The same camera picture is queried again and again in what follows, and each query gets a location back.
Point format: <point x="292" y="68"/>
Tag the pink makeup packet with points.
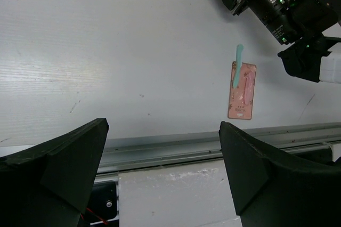
<point x="241" y="97"/>

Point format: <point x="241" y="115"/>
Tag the white foil-taped cover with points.
<point x="189" y="195"/>

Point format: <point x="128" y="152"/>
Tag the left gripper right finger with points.
<point x="271" y="187"/>

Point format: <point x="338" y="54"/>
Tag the teal makeup spatula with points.
<point x="239" y="51"/>

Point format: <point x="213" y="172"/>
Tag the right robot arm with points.
<point x="300" y="25"/>

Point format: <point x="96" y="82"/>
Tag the aluminium rail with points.
<point x="153" y="151"/>

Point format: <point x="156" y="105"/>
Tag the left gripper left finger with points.
<point x="50" y="183"/>

